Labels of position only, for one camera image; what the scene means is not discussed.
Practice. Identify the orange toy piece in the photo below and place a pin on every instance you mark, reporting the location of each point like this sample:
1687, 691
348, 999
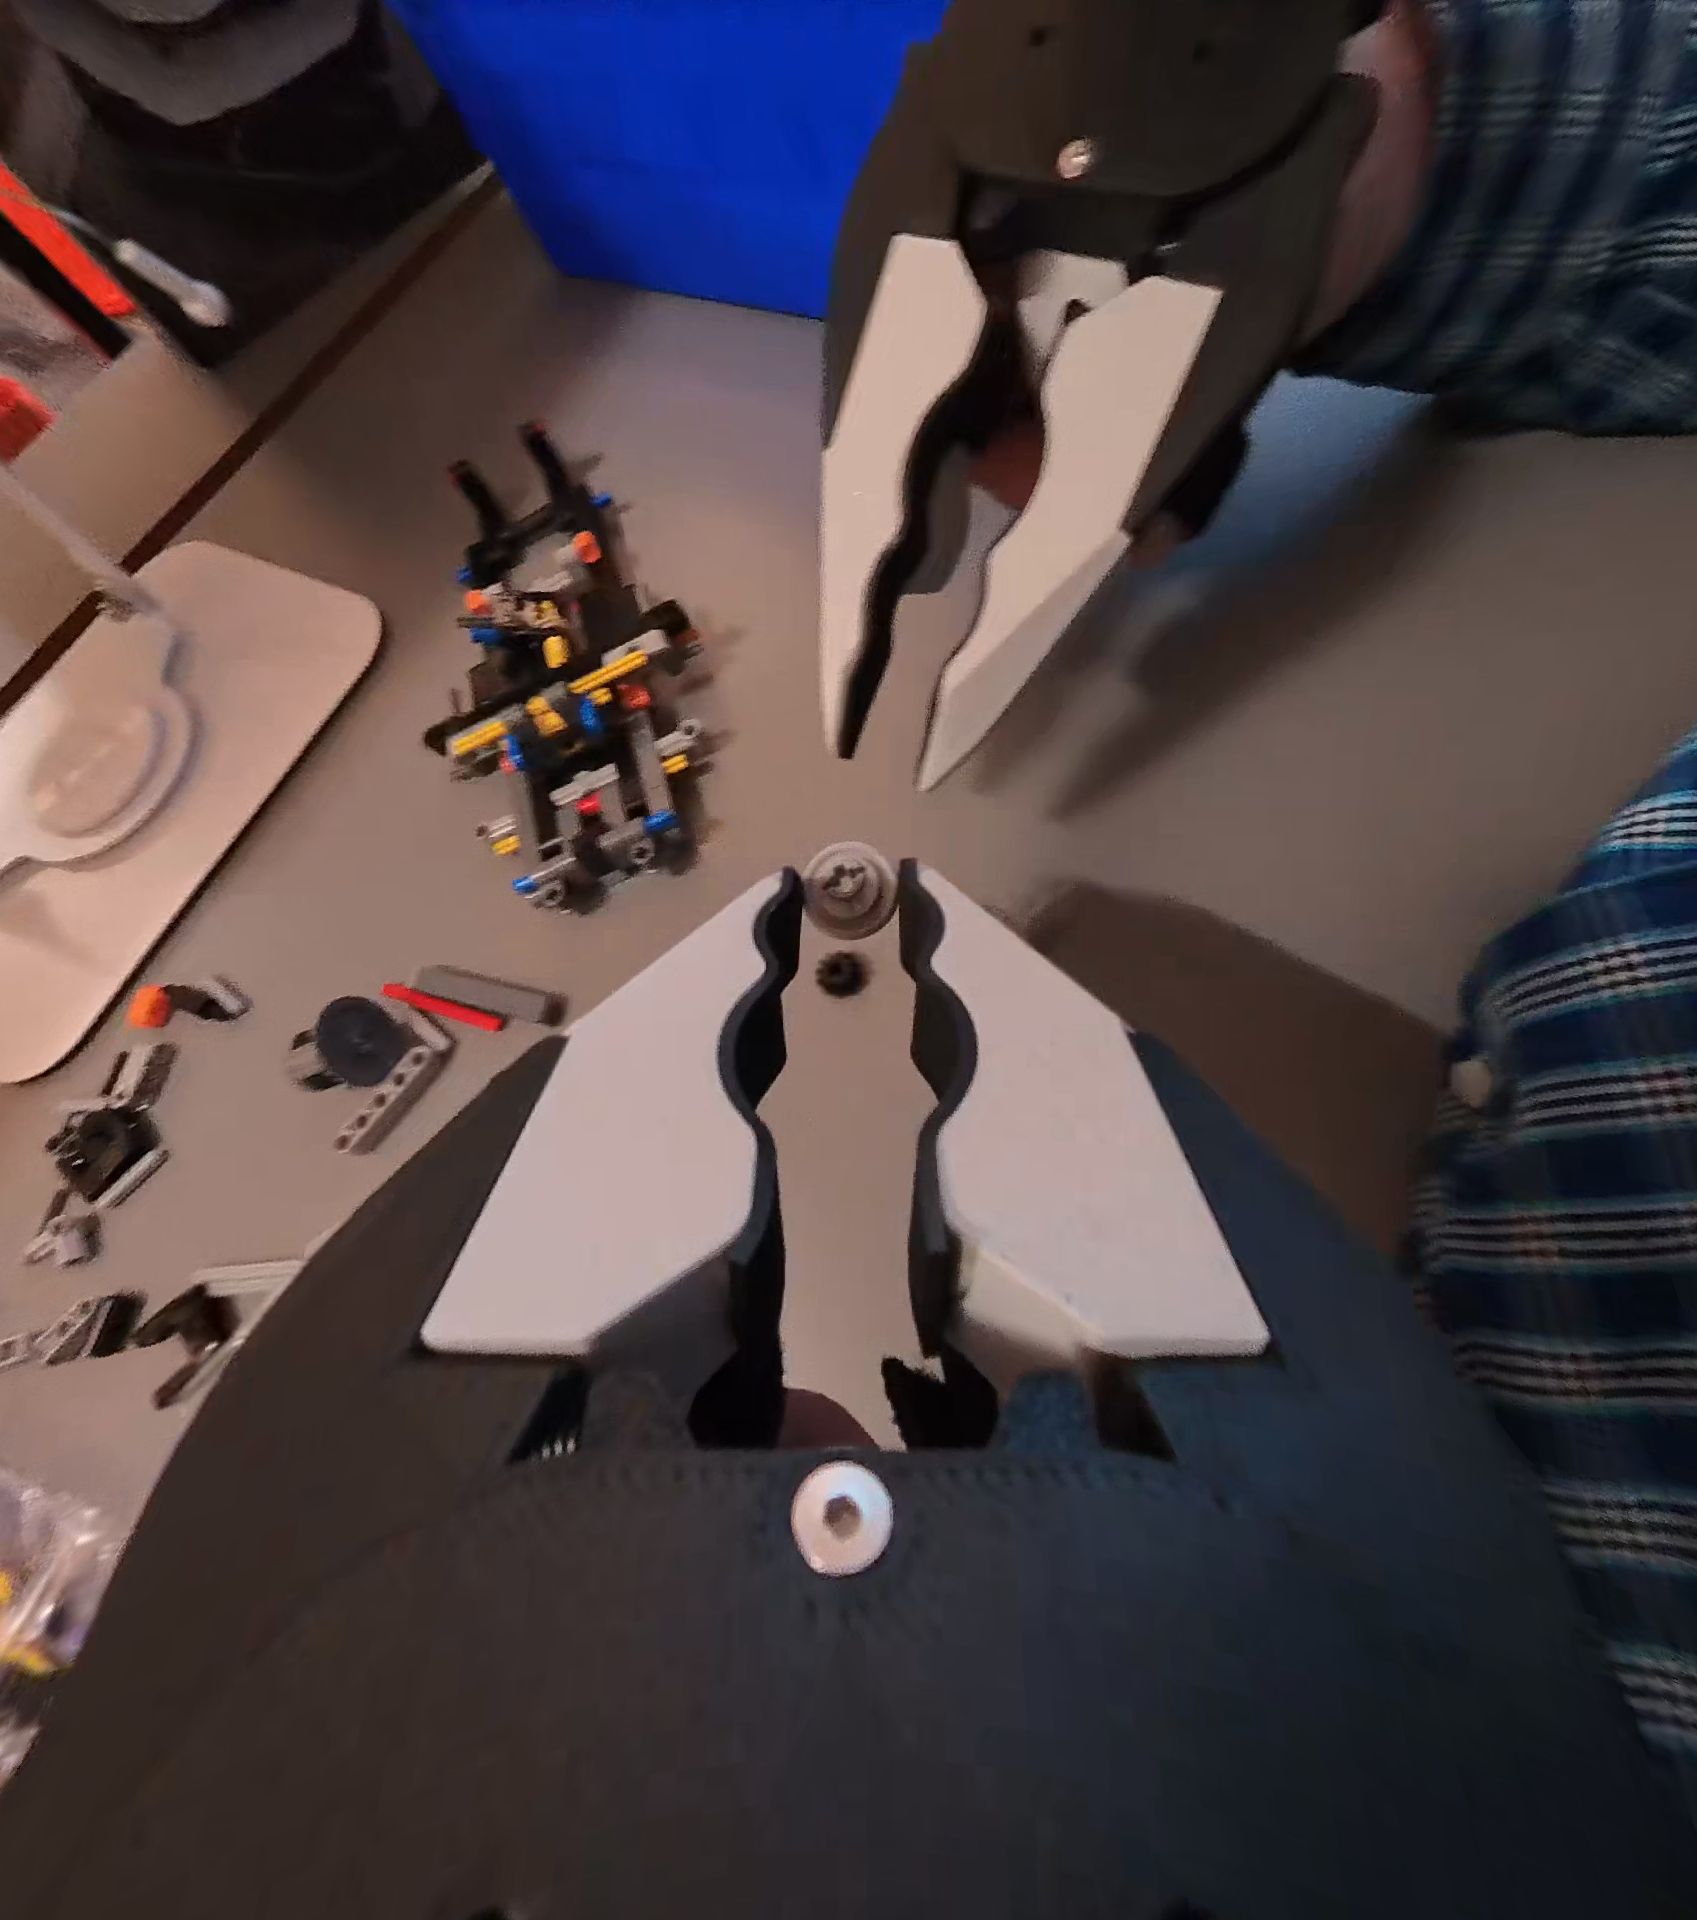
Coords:
150, 1004

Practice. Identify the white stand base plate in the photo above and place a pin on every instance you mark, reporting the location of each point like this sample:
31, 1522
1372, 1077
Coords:
263, 675

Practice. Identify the red toy axle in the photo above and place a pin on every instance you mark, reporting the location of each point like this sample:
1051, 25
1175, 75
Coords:
443, 1009

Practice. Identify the black toy wheel disc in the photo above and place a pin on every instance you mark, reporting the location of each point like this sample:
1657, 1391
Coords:
353, 1038

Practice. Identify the blue plastic bin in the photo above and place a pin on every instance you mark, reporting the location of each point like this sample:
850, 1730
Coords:
669, 135

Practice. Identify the toy car chassis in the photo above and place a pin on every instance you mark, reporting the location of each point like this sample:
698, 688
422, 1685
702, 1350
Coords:
579, 721

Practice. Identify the dark toy set box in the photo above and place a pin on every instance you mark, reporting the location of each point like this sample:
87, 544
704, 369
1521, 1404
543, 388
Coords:
263, 135

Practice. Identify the light grey toy connector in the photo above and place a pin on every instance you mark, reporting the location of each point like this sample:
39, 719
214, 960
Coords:
140, 1073
17, 1350
64, 1239

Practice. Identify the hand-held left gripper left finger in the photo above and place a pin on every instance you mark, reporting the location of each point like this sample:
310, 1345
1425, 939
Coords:
608, 1185

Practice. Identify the small black toy gear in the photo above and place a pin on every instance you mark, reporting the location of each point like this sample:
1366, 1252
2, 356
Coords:
842, 975

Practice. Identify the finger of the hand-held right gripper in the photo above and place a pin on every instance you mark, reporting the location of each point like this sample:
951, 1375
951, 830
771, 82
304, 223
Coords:
878, 390
1102, 434

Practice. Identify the long grey toy axle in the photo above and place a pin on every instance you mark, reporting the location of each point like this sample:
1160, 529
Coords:
248, 1279

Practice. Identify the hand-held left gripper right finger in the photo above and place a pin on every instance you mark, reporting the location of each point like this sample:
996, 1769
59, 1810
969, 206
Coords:
1072, 1185

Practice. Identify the black toy bracket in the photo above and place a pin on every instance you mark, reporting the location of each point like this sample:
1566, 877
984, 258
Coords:
189, 1320

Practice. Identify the dark grey flat toy beam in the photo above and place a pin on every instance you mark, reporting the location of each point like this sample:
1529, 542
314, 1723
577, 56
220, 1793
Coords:
488, 991

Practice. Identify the cluster of small dark parts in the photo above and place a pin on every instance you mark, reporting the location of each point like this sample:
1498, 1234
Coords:
107, 1149

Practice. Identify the person's plaid shirt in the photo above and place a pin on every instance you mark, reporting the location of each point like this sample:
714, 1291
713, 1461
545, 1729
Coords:
1657, 1200

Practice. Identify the light grey holed toy beam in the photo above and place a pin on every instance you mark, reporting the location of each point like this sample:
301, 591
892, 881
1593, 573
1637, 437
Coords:
391, 1099

